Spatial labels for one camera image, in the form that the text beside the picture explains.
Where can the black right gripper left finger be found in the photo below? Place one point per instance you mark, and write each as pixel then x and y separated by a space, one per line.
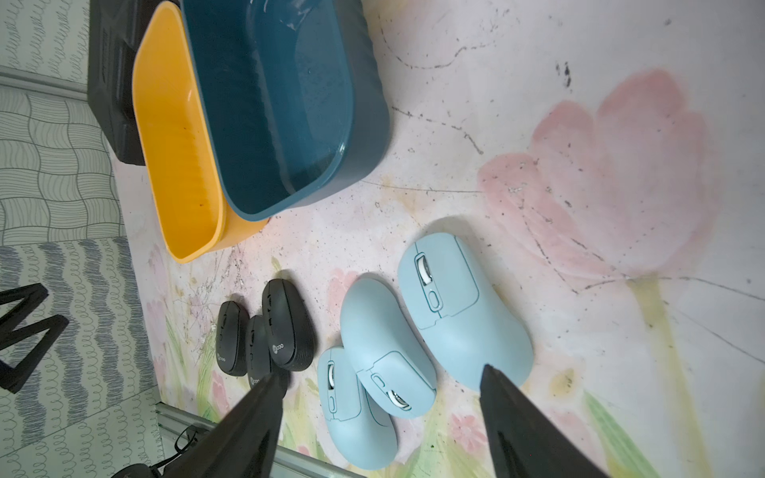
pixel 244 443

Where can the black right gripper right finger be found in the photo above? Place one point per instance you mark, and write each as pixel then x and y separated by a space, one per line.
pixel 523 442

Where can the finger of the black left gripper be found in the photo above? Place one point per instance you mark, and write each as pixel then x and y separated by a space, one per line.
pixel 26 300

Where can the black mouse blue mice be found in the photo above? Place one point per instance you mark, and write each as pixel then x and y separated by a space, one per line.
pixel 289 327

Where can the large light blue mouse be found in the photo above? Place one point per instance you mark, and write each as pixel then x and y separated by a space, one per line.
pixel 458 313

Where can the yellow plastic storage box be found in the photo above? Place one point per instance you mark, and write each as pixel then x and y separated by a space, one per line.
pixel 194 214

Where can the teal plastic storage box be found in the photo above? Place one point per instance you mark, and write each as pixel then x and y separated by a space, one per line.
pixel 292 97

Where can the black plastic tool case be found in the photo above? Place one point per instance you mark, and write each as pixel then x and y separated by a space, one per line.
pixel 116 28

